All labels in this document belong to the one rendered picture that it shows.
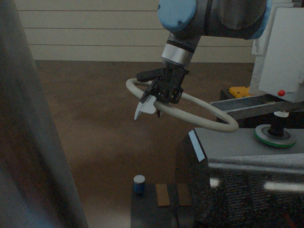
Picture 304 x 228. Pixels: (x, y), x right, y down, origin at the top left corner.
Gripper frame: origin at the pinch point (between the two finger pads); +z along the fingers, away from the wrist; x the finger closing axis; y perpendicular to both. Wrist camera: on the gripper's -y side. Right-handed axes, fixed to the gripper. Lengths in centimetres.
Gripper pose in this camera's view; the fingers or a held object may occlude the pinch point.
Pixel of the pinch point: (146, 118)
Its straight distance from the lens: 72.9
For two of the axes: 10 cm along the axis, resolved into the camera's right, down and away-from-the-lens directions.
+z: -3.5, 9.0, 2.7
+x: 5.4, -0.4, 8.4
